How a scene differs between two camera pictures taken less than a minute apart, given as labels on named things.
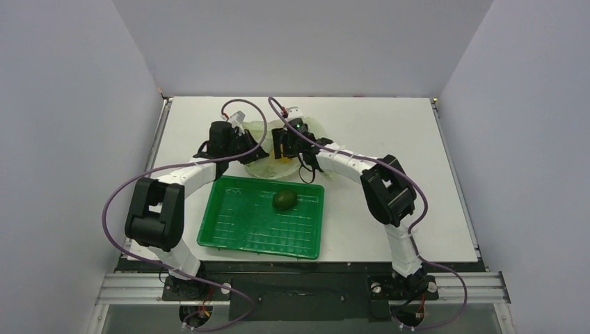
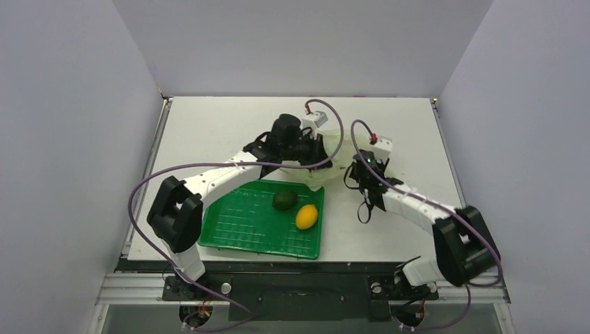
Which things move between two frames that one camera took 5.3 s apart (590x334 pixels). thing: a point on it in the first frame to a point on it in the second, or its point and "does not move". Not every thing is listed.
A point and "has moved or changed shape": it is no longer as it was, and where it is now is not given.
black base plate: [261, 290] does not move
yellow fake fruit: [282, 159] has moved or changed shape
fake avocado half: [284, 200] does not move
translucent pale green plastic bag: [268, 168] has moved or changed shape
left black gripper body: [239, 144] to [305, 151]
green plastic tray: [238, 213] does not move
